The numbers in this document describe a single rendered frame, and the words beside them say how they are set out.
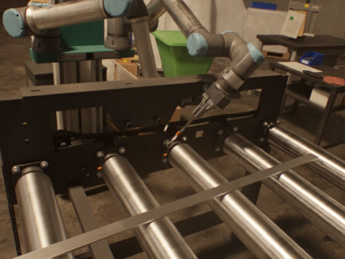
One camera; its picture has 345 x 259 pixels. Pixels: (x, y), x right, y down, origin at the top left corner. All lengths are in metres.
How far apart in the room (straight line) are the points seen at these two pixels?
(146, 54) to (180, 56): 2.11
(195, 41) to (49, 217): 0.78
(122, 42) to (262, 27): 6.01
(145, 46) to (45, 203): 0.98
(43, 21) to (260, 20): 6.57
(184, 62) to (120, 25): 1.78
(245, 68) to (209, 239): 1.33
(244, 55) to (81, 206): 0.81
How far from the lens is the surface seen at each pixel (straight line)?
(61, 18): 1.72
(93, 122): 2.53
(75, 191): 1.26
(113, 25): 2.18
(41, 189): 1.08
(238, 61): 1.21
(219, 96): 1.21
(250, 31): 7.92
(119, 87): 1.17
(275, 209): 2.62
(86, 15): 1.64
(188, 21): 1.32
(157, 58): 5.02
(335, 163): 1.50
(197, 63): 3.91
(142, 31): 1.67
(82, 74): 2.40
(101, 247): 1.05
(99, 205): 2.39
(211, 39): 1.22
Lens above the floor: 1.56
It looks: 26 degrees down
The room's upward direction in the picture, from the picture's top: 6 degrees clockwise
